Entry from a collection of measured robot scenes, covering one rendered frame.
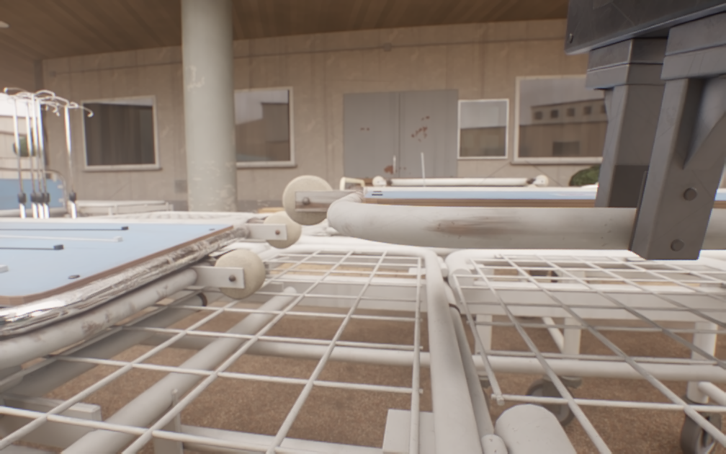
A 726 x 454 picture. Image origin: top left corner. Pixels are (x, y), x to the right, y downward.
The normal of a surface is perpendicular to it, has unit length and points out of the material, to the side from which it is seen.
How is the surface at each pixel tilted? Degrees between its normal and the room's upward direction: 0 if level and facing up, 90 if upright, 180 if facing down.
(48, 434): 90
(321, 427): 0
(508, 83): 90
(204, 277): 93
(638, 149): 101
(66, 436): 90
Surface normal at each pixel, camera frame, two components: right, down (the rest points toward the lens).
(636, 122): -0.04, 0.29
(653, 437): 0.00, -0.99
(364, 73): -0.15, 0.11
